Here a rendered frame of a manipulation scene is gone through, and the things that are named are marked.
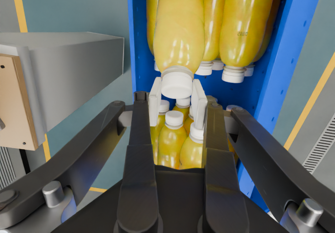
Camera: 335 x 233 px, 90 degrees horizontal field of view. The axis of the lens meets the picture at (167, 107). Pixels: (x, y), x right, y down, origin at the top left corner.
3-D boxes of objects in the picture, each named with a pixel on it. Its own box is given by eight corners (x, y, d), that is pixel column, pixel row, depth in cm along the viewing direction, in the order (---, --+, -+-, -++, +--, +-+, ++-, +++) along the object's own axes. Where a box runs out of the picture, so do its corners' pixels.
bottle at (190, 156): (198, 185, 44) (208, 122, 36) (211, 210, 37) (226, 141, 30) (172, 190, 42) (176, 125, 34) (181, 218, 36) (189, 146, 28)
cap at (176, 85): (161, 70, 19) (159, 84, 19) (195, 71, 19) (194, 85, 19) (162, 86, 23) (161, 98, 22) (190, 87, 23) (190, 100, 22)
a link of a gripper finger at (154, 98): (156, 126, 16) (148, 126, 16) (161, 99, 22) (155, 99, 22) (156, 97, 14) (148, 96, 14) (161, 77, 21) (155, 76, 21)
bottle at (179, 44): (159, -44, 24) (145, 62, 18) (207, -43, 24) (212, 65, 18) (161, 1, 31) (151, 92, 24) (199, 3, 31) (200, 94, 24)
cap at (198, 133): (204, 127, 34) (205, 119, 34) (214, 138, 31) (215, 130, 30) (186, 129, 33) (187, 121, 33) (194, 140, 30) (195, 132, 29)
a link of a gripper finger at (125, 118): (145, 129, 14) (109, 127, 14) (152, 105, 18) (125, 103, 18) (145, 113, 13) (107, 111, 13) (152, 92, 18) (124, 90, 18)
